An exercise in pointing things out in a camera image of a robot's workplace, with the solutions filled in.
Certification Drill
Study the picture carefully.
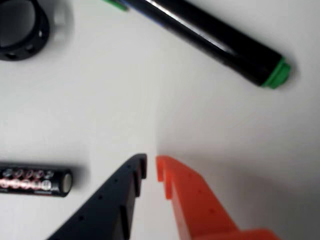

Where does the dark navy gripper finger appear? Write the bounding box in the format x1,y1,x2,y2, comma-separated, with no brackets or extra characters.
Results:
46,153,148,240

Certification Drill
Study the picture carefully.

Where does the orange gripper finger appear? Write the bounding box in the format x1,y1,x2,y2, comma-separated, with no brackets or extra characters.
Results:
155,154,281,240

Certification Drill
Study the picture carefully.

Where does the green and black marker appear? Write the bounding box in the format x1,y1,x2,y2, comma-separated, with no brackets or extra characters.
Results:
102,0,293,90

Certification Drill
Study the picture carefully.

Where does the black AA battery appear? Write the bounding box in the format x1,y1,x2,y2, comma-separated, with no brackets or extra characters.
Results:
0,161,74,198

